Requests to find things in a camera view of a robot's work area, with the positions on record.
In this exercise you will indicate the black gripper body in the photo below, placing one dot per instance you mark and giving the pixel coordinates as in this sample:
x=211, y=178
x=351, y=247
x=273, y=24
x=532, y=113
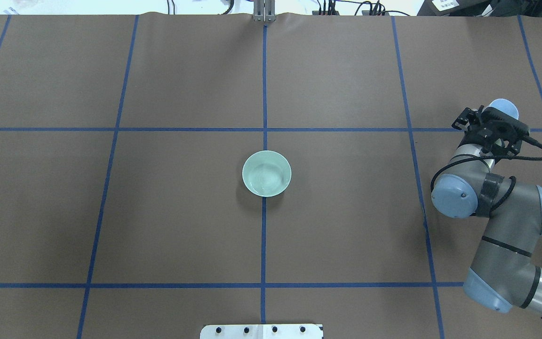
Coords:
x=464, y=120

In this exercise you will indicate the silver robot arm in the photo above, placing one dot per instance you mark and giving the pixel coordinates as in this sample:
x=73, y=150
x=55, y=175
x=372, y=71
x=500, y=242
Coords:
x=502, y=274

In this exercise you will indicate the light green bowl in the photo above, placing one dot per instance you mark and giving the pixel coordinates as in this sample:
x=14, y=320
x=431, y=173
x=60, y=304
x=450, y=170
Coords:
x=266, y=173

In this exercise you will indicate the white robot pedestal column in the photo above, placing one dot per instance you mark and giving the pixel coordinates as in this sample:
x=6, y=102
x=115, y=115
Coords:
x=263, y=331

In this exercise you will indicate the aluminium frame post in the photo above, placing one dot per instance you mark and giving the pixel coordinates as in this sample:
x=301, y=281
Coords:
x=264, y=11

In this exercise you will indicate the light blue cup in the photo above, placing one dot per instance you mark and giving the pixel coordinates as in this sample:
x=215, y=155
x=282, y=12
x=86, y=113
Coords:
x=505, y=106

